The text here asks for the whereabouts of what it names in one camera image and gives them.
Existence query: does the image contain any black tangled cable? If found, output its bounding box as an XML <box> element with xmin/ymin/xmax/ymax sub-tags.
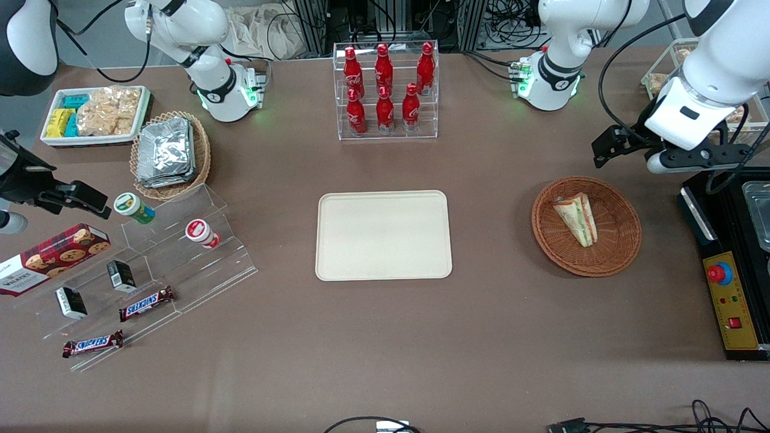
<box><xmin>585</xmin><ymin>399</ymin><xmax>770</xmax><ymax>433</ymax></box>

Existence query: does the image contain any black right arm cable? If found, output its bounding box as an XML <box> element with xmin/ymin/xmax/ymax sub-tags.
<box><xmin>55</xmin><ymin>0</ymin><xmax>152</xmax><ymax>84</ymax></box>

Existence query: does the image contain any clear bag of crackers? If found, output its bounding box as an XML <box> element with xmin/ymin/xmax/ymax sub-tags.
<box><xmin>76</xmin><ymin>86</ymin><xmax>143</xmax><ymax>137</ymax></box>

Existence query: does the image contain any clear acrylic stepped stand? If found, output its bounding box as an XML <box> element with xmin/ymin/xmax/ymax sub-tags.
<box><xmin>14</xmin><ymin>183</ymin><xmax>260</xmax><ymax>373</ymax></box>

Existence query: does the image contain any silver foil pack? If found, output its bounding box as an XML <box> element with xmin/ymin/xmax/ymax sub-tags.
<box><xmin>138</xmin><ymin>117</ymin><xmax>195</xmax><ymax>180</ymax></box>
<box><xmin>137</xmin><ymin>171</ymin><xmax>198</xmax><ymax>189</ymax></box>

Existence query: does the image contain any red lid snack cup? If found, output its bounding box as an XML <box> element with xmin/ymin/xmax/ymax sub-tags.
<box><xmin>185</xmin><ymin>219</ymin><xmax>221</xmax><ymax>250</ymax></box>

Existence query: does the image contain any black control box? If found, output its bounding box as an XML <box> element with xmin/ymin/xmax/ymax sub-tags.
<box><xmin>679</xmin><ymin>171</ymin><xmax>770</xmax><ymax>362</ymax></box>

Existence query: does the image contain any red emergency stop button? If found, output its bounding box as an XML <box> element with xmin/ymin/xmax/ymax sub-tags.
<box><xmin>706</xmin><ymin>261</ymin><xmax>734</xmax><ymax>287</ymax></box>

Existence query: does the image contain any white rectangular snack tray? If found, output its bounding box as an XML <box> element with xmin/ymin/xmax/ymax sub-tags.
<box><xmin>40</xmin><ymin>85</ymin><xmax>152</xmax><ymax>148</ymax></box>

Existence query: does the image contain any beige rectangular tray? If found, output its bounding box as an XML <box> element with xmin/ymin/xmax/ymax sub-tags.
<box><xmin>315</xmin><ymin>189</ymin><xmax>454</xmax><ymax>282</ymax></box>

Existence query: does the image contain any clear acrylic bread box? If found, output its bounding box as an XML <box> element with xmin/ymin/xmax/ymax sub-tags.
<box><xmin>640</xmin><ymin>38</ymin><xmax>770</xmax><ymax>146</ymax></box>

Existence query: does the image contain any black cable connector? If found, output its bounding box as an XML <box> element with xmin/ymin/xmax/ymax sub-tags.
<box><xmin>546</xmin><ymin>417</ymin><xmax>588</xmax><ymax>433</ymax></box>

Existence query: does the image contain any triangle sandwich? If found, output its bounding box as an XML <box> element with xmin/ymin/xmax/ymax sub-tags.
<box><xmin>552</xmin><ymin>192</ymin><xmax>599</xmax><ymax>248</ymax></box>

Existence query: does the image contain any black background cable bundle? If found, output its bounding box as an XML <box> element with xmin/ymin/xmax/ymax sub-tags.
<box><xmin>481</xmin><ymin>0</ymin><xmax>545</xmax><ymax>50</ymax></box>

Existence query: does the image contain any yellow snack packet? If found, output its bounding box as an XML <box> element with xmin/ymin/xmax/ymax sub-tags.
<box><xmin>46</xmin><ymin>108</ymin><xmax>74</xmax><ymax>138</ymax></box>

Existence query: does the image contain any Snickers chocolate bar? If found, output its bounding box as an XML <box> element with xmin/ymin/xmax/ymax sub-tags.
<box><xmin>119</xmin><ymin>286</ymin><xmax>176</xmax><ymax>323</ymax></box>
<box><xmin>62</xmin><ymin>329</ymin><xmax>125</xmax><ymax>360</ymax></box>

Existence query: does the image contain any clear acrylic bottle rack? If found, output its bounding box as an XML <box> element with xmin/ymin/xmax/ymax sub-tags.
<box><xmin>332</xmin><ymin>40</ymin><xmax>440</xmax><ymax>141</ymax></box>

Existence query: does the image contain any red tartan cookie box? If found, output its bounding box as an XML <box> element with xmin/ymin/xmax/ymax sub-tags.
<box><xmin>0</xmin><ymin>223</ymin><xmax>112</xmax><ymax>297</ymax></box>

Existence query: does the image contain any green lid snack cup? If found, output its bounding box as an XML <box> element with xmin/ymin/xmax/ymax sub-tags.
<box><xmin>114</xmin><ymin>192</ymin><xmax>156</xmax><ymax>226</ymax></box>

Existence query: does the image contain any aluminium frame post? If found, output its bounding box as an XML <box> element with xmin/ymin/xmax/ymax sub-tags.
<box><xmin>459</xmin><ymin>0</ymin><xmax>488</xmax><ymax>52</ymax></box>
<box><xmin>294</xmin><ymin>0</ymin><xmax>329</xmax><ymax>56</ymax></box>

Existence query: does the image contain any oval wicker basket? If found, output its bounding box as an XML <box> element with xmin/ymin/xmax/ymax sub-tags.
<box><xmin>130</xmin><ymin>111</ymin><xmax>212</xmax><ymax>201</ymax></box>

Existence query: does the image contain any red cola bottle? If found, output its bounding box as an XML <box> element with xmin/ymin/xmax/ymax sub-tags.
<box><xmin>416</xmin><ymin>41</ymin><xmax>436</xmax><ymax>96</ymax></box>
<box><xmin>401</xmin><ymin>82</ymin><xmax>421</xmax><ymax>132</ymax></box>
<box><xmin>346</xmin><ymin>88</ymin><xmax>368</xmax><ymax>137</ymax></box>
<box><xmin>343</xmin><ymin>46</ymin><xmax>365</xmax><ymax>100</ymax></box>
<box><xmin>374</xmin><ymin>43</ymin><xmax>394</xmax><ymax>97</ymax></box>
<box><xmin>375</xmin><ymin>85</ymin><xmax>396</xmax><ymax>135</ymax></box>

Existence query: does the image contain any black looped floor cable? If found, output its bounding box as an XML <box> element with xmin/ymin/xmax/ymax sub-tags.
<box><xmin>324</xmin><ymin>416</ymin><xmax>423</xmax><ymax>433</ymax></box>

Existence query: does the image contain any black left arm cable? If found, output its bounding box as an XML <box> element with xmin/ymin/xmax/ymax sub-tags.
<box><xmin>599</xmin><ymin>13</ymin><xmax>688</xmax><ymax>142</ymax></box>

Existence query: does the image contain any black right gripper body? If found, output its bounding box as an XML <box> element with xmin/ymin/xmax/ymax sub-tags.
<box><xmin>0</xmin><ymin>129</ymin><xmax>58</xmax><ymax>206</ymax></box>

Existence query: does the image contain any brown round wicker basket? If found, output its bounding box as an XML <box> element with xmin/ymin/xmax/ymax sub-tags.
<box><xmin>531</xmin><ymin>175</ymin><xmax>643</xmax><ymax>278</ymax></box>

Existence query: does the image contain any small black box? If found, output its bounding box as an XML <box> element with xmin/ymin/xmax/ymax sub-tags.
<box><xmin>55</xmin><ymin>286</ymin><xmax>88</xmax><ymax>321</ymax></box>
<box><xmin>106</xmin><ymin>259</ymin><xmax>137</xmax><ymax>294</ymax></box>

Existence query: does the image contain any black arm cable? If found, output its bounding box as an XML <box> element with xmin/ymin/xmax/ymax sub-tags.
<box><xmin>55</xmin><ymin>0</ymin><xmax>152</xmax><ymax>84</ymax></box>
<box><xmin>599</xmin><ymin>13</ymin><xmax>688</xmax><ymax>142</ymax></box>

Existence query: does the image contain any yellow control panel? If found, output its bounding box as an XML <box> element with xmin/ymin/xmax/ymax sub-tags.
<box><xmin>702</xmin><ymin>252</ymin><xmax>760</xmax><ymax>351</ymax></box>

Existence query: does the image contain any crumpled beige bag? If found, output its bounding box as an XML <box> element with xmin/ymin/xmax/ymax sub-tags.
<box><xmin>224</xmin><ymin>5</ymin><xmax>309</xmax><ymax>61</ymax></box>

